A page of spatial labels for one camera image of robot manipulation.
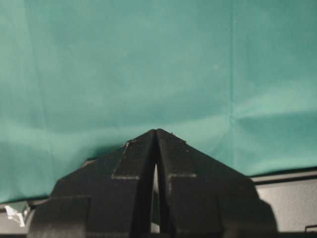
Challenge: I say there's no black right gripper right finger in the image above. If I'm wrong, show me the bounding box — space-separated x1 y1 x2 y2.
157 129 277 238

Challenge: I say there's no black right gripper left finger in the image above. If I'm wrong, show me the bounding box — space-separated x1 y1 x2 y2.
28 130 156 238

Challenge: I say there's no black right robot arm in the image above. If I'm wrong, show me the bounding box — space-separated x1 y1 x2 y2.
0 129 317 238

